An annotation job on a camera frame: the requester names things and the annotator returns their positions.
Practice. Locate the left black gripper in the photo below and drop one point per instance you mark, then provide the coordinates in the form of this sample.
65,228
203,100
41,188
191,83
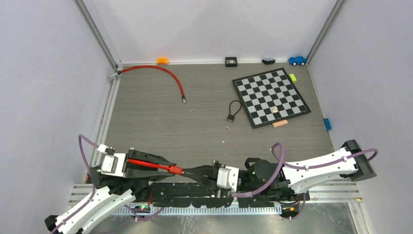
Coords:
137,170

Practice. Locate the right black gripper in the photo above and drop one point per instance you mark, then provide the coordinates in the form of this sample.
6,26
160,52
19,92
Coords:
202,171

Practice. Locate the red cable padlock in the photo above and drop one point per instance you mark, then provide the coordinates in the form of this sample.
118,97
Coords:
170,169

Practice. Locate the black cable padlock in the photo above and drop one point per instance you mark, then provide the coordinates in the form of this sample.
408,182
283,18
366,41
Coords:
231,116

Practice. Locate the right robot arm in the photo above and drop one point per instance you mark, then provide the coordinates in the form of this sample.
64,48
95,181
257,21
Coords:
304,177

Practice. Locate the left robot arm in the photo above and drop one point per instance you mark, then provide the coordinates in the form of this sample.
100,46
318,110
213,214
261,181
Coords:
120,179

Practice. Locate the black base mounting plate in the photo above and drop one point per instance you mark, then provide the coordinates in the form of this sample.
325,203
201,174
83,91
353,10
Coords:
185,194

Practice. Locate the tan wooden block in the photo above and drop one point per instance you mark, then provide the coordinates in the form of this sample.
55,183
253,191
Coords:
280,123

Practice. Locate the black white chessboard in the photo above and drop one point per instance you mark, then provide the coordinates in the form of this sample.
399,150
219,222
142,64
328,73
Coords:
261,93

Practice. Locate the orange toy block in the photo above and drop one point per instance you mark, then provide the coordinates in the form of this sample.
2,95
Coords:
162,61

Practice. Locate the small black box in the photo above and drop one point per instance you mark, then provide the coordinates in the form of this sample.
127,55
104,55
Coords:
231,62

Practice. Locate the blue toy brick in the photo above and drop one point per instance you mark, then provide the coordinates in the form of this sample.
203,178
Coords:
327,124

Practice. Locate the lime green block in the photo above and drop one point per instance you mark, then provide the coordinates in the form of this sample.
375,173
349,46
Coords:
293,78

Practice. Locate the small black toy car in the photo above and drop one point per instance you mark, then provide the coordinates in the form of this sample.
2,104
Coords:
268,61

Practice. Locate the blue toy car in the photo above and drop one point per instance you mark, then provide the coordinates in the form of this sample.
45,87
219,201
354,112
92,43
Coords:
299,60

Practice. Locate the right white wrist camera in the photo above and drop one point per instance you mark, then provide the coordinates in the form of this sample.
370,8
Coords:
227,177

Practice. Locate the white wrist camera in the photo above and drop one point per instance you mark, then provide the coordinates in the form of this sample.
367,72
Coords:
112,163
227,177

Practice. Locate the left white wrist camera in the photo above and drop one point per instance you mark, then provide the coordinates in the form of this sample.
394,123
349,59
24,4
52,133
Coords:
112,163

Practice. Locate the aluminium front rail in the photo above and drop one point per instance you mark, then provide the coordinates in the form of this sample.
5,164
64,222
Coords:
330,192

